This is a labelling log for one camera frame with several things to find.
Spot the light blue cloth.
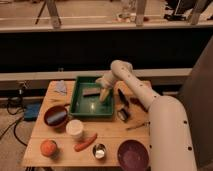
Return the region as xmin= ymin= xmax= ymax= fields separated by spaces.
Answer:
xmin=55 ymin=80 xmax=67 ymax=95

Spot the black cable on floor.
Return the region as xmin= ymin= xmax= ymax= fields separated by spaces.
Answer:
xmin=0 ymin=96 xmax=29 ymax=148

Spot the dark red bowl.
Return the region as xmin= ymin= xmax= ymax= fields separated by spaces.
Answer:
xmin=44 ymin=105 xmax=68 ymax=128

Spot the white cup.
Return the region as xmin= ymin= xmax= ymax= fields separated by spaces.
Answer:
xmin=66 ymin=119 xmax=84 ymax=141

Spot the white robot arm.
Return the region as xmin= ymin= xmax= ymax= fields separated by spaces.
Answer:
xmin=96 ymin=60 xmax=197 ymax=171

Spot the orange carrot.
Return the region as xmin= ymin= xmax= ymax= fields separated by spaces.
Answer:
xmin=74 ymin=133 xmax=98 ymax=152

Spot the orange fruit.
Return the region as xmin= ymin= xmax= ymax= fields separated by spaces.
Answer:
xmin=40 ymin=140 xmax=58 ymax=157

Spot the green plastic tray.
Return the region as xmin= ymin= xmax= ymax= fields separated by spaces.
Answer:
xmin=70 ymin=76 xmax=114 ymax=118

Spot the small metal cup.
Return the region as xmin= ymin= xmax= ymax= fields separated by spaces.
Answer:
xmin=92 ymin=143 xmax=106 ymax=159

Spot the blue box on floor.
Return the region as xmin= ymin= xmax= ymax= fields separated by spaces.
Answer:
xmin=24 ymin=103 xmax=41 ymax=121

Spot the silver fork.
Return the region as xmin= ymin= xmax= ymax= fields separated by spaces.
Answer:
xmin=125 ymin=122 xmax=150 ymax=131

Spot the bunch of dark grapes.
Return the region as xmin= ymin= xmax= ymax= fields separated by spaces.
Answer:
xmin=130 ymin=97 xmax=147 ymax=111

